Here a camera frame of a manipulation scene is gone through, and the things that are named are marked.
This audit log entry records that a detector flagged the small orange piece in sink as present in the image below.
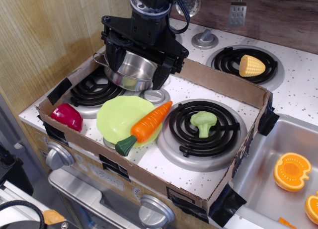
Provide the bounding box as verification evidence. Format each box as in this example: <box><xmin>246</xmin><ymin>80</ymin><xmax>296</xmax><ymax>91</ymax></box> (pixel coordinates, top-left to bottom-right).
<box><xmin>278</xmin><ymin>217</ymin><xmax>297</xmax><ymax>229</ymax></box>

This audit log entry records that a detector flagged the front right black burner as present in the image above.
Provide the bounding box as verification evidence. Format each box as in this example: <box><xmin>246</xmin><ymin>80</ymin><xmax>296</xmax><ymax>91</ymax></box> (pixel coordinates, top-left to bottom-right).
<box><xmin>157</xmin><ymin>99</ymin><xmax>247</xmax><ymax>172</ymax></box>

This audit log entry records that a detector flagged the hanging metal strainer ladle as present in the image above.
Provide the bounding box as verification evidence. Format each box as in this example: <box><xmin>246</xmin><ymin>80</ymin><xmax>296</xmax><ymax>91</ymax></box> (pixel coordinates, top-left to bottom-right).
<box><xmin>182</xmin><ymin>0</ymin><xmax>201</xmax><ymax>17</ymax></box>

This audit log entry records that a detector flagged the silver oven door handle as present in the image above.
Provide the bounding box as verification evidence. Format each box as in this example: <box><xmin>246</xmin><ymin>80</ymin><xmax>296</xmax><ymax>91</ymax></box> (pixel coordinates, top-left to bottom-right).
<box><xmin>48</xmin><ymin>169</ymin><xmax>144</xmax><ymax>229</ymax></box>

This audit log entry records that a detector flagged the black cable bottom left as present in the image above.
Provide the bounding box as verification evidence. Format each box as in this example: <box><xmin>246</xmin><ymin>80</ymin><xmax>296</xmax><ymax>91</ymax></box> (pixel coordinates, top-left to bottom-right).
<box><xmin>0</xmin><ymin>200</ymin><xmax>45</xmax><ymax>229</ymax></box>

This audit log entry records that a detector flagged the left silver oven knob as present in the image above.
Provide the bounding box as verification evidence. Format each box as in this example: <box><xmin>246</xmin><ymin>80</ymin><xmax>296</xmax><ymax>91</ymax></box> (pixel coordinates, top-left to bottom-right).
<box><xmin>46</xmin><ymin>142</ymin><xmax>75</xmax><ymax>170</ymax></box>

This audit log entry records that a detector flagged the silver back stove knob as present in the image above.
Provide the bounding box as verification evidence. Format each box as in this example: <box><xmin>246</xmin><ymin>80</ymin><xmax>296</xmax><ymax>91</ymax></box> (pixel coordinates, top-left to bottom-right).
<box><xmin>191</xmin><ymin>29</ymin><xmax>219</xmax><ymax>50</ymax></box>

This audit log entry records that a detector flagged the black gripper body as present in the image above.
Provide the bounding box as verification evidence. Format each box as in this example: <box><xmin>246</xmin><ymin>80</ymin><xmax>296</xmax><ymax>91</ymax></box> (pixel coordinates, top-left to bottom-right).
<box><xmin>101</xmin><ymin>10</ymin><xmax>189</xmax><ymax>73</ymax></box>

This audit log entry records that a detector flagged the light green plastic plate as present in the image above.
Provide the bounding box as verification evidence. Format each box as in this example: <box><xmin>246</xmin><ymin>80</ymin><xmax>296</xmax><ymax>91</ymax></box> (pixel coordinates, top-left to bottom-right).
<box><xmin>96</xmin><ymin>96</ymin><xmax>155</xmax><ymax>144</ymax></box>

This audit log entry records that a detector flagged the small orange fruit half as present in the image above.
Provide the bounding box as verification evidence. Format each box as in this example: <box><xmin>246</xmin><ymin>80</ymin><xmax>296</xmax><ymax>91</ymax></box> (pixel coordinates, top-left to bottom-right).
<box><xmin>305</xmin><ymin>192</ymin><xmax>318</xmax><ymax>225</ymax></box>

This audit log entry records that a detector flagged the brown cardboard fence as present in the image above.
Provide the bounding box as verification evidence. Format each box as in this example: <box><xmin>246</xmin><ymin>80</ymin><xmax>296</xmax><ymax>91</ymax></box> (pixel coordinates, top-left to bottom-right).
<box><xmin>38</xmin><ymin>41</ymin><xmax>271</xmax><ymax>229</ymax></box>

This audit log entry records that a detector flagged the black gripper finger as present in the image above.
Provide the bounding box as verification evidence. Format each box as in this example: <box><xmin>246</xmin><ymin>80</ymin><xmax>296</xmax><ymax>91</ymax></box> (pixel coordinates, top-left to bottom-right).
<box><xmin>105</xmin><ymin>37</ymin><xmax>128</xmax><ymax>72</ymax></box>
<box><xmin>152</xmin><ymin>57</ymin><xmax>176</xmax><ymax>90</ymax></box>

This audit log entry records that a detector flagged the silver stove knob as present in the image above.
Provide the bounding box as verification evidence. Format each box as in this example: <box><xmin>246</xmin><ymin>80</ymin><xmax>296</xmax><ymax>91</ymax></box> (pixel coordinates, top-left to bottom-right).
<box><xmin>103</xmin><ymin>138</ymin><xmax>115</xmax><ymax>150</ymax></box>
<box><xmin>139</xmin><ymin>89</ymin><xmax>170</xmax><ymax>107</ymax></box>
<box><xmin>191</xmin><ymin>29</ymin><xmax>219</xmax><ymax>50</ymax></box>

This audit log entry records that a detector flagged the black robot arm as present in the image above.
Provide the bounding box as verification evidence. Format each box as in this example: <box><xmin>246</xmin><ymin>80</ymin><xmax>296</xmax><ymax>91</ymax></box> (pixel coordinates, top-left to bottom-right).
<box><xmin>101</xmin><ymin>0</ymin><xmax>190</xmax><ymax>90</ymax></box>

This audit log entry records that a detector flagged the stainless steel sink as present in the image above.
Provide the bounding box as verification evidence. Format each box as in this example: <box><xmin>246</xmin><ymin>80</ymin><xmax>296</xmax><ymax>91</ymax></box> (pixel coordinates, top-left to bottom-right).
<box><xmin>233</xmin><ymin>114</ymin><xmax>318</xmax><ymax>229</ymax></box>

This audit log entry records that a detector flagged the orange object bottom left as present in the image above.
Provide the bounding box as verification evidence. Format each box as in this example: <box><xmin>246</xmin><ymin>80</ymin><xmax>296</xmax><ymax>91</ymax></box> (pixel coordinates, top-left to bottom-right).
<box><xmin>43</xmin><ymin>209</ymin><xmax>65</xmax><ymax>225</ymax></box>

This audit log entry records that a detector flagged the stainless steel pot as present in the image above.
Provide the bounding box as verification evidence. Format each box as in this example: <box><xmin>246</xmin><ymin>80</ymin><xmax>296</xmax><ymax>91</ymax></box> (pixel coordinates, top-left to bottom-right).
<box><xmin>92</xmin><ymin>52</ymin><xmax>157</xmax><ymax>91</ymax></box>

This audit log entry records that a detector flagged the silver middle stove knob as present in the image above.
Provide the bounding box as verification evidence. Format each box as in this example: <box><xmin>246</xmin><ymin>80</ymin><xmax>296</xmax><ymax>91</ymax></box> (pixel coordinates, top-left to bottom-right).
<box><xmin>139</xmin><ymin>89</ymin><xmax>170</xmax><ymax>107</ymax></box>

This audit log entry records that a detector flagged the red toy bell pepper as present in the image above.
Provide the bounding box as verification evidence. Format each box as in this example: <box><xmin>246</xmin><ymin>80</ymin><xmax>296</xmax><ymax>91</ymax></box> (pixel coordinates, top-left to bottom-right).
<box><xmin>50</xmin><ymin>103</ymin><xmax>83</xmax><ymax>132</ymax></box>

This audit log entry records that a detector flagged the yellow toy corn cob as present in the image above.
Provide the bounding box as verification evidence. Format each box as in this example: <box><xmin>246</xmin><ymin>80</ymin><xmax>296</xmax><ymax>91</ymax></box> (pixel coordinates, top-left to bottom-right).
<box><xmin>239</xmin><ymin>55</ymin><xmax>266</xmax><ymax>77</ymax></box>

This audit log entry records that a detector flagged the silver front stove knob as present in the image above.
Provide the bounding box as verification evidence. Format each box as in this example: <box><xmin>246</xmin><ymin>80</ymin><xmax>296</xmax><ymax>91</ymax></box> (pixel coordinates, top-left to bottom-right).
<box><xmin>103</xmin><ymin>138</ymin><xmax>115</xmax><ymax>150</ymax></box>

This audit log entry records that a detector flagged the back right black burner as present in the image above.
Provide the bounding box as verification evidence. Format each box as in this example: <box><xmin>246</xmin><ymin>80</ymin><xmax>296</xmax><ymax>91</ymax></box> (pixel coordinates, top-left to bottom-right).
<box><xmin>206</xmin><ymin>45</ymin><xmax>285</xmax><ymax>91</ymax></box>

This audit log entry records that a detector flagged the hanging metal slotted spatula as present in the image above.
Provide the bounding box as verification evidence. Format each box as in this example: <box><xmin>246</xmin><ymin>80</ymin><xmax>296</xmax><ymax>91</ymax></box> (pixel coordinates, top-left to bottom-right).
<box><xmin>227</xmin><ymin>0</ymin><xmax>247</xmax><ymax>28</ymax></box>

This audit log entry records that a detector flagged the large orange fruit half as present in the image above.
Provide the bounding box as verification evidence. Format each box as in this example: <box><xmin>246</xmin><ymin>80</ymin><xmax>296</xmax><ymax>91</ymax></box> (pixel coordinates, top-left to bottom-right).
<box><xmin>273</xmin><ymin>153</ymin><xmax>312</xmax><ymax>192</ymax></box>

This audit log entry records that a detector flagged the silver oven knob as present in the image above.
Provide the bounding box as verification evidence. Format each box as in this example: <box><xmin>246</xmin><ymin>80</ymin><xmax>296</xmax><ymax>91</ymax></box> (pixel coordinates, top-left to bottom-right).
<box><xmin>139</xmin><ymin>194</ymin><xmax>175</xmax><ymax>229</ymax></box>
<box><xmin>46</xmin><ymin>142</ymin><xmax>75</xmax><ymax>170</ymax></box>

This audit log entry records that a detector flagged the orange toy carrot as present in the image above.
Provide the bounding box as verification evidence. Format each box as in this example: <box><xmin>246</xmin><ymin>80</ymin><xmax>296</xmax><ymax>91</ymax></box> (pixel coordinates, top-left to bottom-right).
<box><xmin>115</xmin><ymin>101</ymin><xmax>173</xmax><ymax>156</ymax></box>

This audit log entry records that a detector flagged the green toy broccoli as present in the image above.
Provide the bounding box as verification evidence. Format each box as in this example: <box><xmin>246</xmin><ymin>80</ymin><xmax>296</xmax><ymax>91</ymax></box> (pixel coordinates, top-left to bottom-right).
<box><xmin>190</xmin><ymin>111</ymin><xmax>218</xmax><ymax>139</ymax></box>

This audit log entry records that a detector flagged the right silver oven knob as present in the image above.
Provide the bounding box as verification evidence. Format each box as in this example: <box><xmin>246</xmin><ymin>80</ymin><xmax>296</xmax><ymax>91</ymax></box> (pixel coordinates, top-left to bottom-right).
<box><xmin>139</xmin><ymin>194</ymin><xmax>175</xmax><ymax>229</ymax></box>

